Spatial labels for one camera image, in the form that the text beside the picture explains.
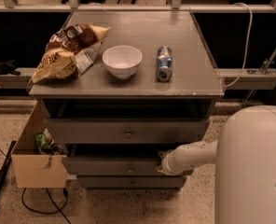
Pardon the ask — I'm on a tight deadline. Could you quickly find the grey drawer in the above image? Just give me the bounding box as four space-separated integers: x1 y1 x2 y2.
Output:
45 119 208 144
77 175 186 189
62 144 177 176

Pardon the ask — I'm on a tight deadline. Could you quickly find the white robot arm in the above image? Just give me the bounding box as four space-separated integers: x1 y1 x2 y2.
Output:
158 105 276 224

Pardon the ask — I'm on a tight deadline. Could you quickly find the grey drawer cabinet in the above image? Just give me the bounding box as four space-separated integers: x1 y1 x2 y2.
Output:
28 10 225 189

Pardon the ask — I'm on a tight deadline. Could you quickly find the grey bottom drawer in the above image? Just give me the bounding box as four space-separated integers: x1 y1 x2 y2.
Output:
77 175 186 189

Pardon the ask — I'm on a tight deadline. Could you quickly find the grey top drawer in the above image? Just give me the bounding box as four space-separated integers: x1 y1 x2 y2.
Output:
45 119 208 144

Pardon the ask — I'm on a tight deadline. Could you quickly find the blue silver soda can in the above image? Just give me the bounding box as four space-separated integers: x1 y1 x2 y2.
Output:
156 46 173 82

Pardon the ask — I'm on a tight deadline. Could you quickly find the white bowl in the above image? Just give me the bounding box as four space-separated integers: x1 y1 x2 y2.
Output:
103 45 143 79

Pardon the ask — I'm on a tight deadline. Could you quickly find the green snack packet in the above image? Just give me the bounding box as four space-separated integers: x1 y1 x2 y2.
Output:
34 133 48 153

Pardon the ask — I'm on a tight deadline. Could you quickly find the cardboard box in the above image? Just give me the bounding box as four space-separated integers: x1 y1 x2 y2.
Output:
11 104 67 188

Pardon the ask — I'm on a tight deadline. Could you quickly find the brown yellow chip bag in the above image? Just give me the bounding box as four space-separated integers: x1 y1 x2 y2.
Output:
31 23 110 84

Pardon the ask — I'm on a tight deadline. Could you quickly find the metal diagonal strut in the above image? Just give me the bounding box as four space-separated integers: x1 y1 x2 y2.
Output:
241 47 276 106

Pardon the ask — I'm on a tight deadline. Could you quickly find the black object on ledge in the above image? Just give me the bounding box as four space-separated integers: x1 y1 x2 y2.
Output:
0 60 21 76

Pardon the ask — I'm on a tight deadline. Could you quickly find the black floor cable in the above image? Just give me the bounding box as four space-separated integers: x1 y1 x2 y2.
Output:
21 187 73 224

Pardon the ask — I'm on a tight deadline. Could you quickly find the white hanging cable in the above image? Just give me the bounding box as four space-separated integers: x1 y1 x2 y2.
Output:
221 2 254 90

